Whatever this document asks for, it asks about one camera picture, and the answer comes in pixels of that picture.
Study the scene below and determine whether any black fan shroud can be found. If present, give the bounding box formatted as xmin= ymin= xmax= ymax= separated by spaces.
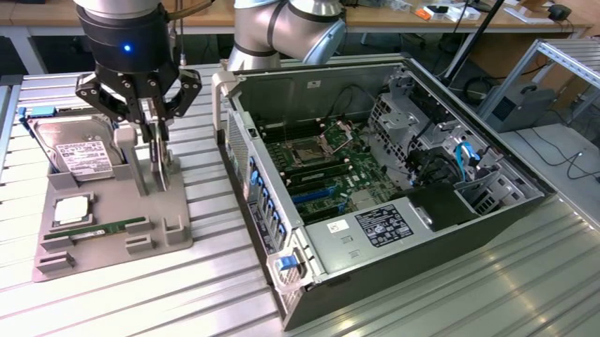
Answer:
xmin=392 ymin=184 xmax=483 ymax=232

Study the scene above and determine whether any black expansion slot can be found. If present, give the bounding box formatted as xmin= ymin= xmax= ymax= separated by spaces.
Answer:
xmin=300 ymin=205 xmax=346 ymax=223

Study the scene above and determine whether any silver perforated disk bay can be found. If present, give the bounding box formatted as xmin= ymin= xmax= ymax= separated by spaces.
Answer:
xmin=368 ymin=93 xmax=427 ymax=159

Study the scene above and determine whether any blue disk caddy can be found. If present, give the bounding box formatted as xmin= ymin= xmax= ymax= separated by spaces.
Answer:
xmin=18 ymin=101 xmax=131 ymax=166

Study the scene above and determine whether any black tripod pole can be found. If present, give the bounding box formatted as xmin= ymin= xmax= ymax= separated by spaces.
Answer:
xmin=443 ymin=0 xmax=508 ymax=80

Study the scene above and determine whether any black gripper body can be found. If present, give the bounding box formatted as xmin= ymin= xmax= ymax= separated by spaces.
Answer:
xmin=77 ymin=6 xmax=182 ymax=100

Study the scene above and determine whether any black cable on side table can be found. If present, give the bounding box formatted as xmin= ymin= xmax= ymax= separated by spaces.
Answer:
xmin=513 ymin=129 xmax=600 ymax=182

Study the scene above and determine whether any aluminium profile frame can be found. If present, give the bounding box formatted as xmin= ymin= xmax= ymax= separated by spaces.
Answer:
xmin=477 ymin=37 xmax=600 ymax=124

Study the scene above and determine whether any green RAM stick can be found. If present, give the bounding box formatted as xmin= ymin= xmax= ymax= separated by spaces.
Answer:
xmin=48 ymin=216 xmax=146 ymax=240

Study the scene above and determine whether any black power adapter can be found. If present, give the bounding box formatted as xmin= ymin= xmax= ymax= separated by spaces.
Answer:
xmin=548 ymin=4 xmax=572 ymax=21

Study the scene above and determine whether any open socket cover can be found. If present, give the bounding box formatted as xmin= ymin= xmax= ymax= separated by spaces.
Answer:
xmin=318 ymin=119 xmax=356 ymax=152

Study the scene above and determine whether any silver slotted drive cage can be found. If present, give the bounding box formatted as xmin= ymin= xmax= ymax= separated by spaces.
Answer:
xmin=457 ymin=168 xmax=527 ymax=217

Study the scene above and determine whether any silver power supply unit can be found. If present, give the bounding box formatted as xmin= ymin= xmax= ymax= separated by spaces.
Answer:
xmin=304 ymin=196 xmax=436 ymax=277

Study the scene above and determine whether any silver hard disk drive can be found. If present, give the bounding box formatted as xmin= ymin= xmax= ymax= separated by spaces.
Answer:
xmin=26 ymin=114 xmax=125 ymax=183

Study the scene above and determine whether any green motherboard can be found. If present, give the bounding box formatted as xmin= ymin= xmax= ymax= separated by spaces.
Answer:
xmin=262 ymin=119 xmax=413 ymax=225

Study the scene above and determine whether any blue disk wire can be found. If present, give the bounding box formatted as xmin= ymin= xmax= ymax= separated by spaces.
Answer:
xmin=453 ymin=138 xmax=479 ymax=183

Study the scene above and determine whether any graphics card with metal bracket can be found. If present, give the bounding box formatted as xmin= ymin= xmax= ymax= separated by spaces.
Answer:
xmin=147 ymin=100 xmax=173 ymax=193

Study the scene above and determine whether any silver CPU chip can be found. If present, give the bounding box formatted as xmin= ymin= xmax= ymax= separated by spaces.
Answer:
xmin=54 ymin=197 xmax=91 ymax=223

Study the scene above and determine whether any white box on desk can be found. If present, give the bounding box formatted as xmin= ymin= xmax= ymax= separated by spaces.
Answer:
xmin=424 ymin=4 xmax=483 ymax=22

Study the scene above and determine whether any open black PC case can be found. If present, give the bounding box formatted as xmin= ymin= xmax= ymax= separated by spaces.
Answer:
xmin=213 ymin=52 xmax=559 ymax=333

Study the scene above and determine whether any gray box with handle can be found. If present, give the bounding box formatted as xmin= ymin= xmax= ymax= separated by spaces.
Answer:
xmin=485 ymin=84 xmax=559 ymax=133

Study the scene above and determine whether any hanging cable with plug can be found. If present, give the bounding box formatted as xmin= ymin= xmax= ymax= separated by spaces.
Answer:
xmin=169 ymin=19 xmax=189 ymax=67

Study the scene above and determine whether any long wooden desk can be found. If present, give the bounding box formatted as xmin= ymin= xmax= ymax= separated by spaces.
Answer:
xmin=0 ymin=0 xmax=595 ymax=74

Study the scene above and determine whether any gray parts rack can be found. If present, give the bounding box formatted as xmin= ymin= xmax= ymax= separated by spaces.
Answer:
xmin=31 ymin=126 xmax=197 ymax=284

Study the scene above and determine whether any beige card retention latch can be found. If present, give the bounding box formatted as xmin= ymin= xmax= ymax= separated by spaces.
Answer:
xmin=211 ymin=71 xmax=248 ymax=136

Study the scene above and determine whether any CPU socket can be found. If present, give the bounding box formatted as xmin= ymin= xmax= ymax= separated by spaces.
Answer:
xmin=288 ymin=138 xmax=329 ymax=162

